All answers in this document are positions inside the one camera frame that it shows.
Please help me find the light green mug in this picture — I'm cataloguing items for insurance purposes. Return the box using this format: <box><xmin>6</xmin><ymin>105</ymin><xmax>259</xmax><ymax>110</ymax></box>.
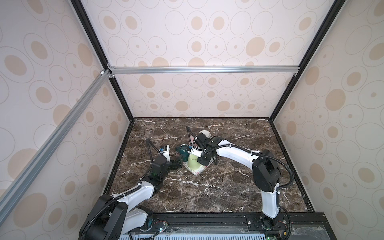
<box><xmin>188</xmin><ymin>154</ymin><xmax>201</xmax><ymax>171</ymax></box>

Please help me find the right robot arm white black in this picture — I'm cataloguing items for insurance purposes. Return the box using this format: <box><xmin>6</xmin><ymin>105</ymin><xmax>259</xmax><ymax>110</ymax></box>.
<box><xmin>191</xmin><ymin>133</ymin><xmax>295</xmax><ymax>220</ymax></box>

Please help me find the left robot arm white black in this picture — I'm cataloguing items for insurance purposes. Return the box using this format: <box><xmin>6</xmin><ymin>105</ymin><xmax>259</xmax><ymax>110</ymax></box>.
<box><xmin>79</xmin><ymin>154</ymin><xmax>183</xmax><ymax>240</ymax></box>

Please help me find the white mug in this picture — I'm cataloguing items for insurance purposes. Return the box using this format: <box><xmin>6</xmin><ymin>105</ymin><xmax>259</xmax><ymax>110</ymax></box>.
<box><xmin>199</xmin><ymin>130</ymin><xmax>211</xmax><ymax>138</ymax></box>

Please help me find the dark teal mug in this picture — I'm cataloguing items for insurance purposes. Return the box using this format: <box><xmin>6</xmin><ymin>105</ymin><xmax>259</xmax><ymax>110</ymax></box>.
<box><xmin>176</xmin><ymin>144</ymin><xmax>190</xmax><ymax>162</ymax></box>

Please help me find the floral rectangular tray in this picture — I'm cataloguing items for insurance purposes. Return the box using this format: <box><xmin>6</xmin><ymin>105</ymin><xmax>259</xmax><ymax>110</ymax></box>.
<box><xmin>183</xmin><ymin>162</ymin><xmax>207</xmax><ymax>176</ymax></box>

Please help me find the horizontal aluminium bar back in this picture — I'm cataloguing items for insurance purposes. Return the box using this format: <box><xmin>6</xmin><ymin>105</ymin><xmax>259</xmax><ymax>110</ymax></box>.
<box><xmin>110</xmin><ymin>66</ymin><xmax>300</xmax><ymax>75</ymax></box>

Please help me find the diagonal aluminium bar left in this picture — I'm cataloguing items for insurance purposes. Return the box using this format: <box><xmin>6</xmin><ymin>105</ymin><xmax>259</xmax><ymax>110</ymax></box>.
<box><xmin>1</xmin><ymin>69</ymin><xmax>111</xmax><ymax>224</ymax></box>

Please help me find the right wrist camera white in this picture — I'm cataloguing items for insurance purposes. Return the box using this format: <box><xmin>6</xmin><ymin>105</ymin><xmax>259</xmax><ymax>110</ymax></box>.
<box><xmin>190</xmin><ymin>147</ymin><xmax>203</xmax><ymax>158</ymax></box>

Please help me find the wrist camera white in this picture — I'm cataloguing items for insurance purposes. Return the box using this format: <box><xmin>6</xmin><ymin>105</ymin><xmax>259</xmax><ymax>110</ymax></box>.
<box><xmin>159</xmin><ymin>145</ymin><xmax>171</xmax><ymax>162</ymax></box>
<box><xmin>190</xmin><ymin>147</ymin><xmax>203</xmax><ymax>158</ymax></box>

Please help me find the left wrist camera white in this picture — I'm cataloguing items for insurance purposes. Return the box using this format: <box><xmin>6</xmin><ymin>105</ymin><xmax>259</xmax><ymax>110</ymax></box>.
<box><xmin>159</xmin><ymin>145</ymin><xmax>171</xmax><ymax>162</ymax></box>

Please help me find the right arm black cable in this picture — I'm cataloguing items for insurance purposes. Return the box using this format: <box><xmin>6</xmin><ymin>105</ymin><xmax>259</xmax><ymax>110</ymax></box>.
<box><xmin>185</xmin><ymin>125</ymin><xmax>295</xmax><ymax>193</ymax></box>

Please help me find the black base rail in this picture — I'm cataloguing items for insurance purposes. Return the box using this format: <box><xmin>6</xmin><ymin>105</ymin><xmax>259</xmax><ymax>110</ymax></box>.
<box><xmin>119</xmin><ymin>211</ymin><xmax>338</xmax><ymax>240</ymax></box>

